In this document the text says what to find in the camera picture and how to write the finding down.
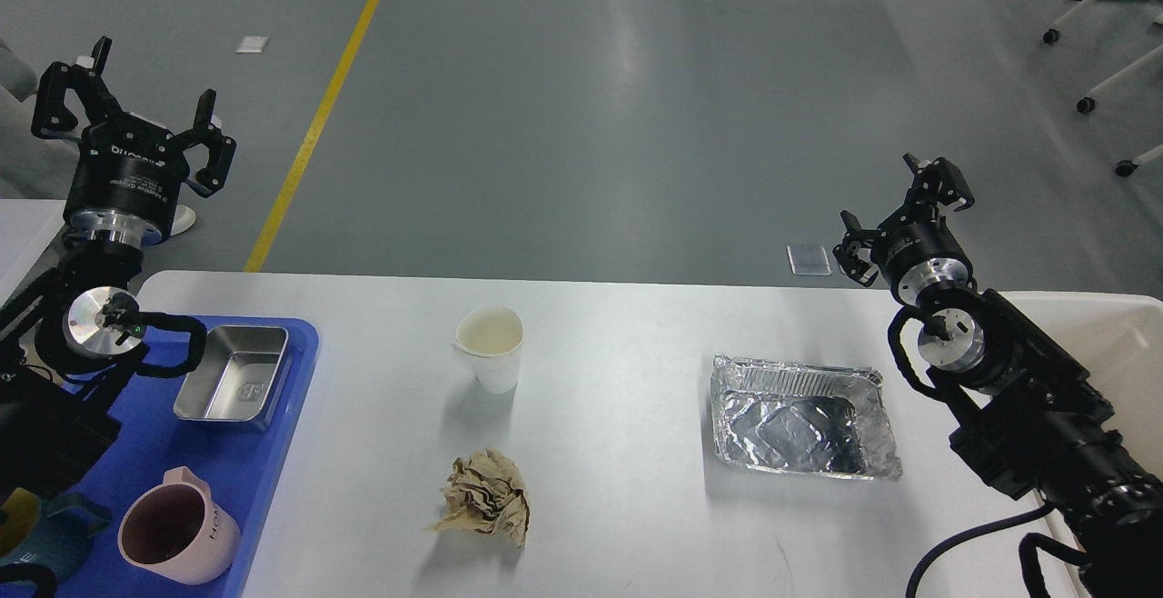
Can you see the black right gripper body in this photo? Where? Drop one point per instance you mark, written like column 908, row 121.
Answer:
column 913, row 257

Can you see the stainless steel rectangular tin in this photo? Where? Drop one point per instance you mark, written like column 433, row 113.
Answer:
column 238, row 382

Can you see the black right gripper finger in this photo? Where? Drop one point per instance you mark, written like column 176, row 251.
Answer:
column 938, row 186
column 853, row 252

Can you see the person in grey trousers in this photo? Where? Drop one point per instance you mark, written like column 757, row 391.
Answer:
column 18, row 79

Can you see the blue plastic tray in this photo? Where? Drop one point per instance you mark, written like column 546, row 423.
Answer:
column 241, row 463

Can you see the crumpled brown paper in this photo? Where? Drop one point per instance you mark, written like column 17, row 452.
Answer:
column 485, row 494

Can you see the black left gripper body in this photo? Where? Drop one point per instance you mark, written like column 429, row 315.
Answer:
column 121, row 182

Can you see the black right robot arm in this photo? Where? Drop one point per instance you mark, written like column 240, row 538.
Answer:
column 1028, row 420

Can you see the pink ribbed mug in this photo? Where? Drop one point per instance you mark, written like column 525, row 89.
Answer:
column 178, row 531

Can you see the white paper cup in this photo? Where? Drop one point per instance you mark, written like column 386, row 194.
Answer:
column 490, row 339

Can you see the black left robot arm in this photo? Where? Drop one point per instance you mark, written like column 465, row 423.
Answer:
column 75, row 336

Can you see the aluminium foil tray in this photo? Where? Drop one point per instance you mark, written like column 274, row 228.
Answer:
column 806, row 419

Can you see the white plastic bin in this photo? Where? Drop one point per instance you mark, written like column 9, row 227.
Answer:
column 1118, row 337

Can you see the clear floor plate left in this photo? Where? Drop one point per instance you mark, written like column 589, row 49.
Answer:
column 809, row 260

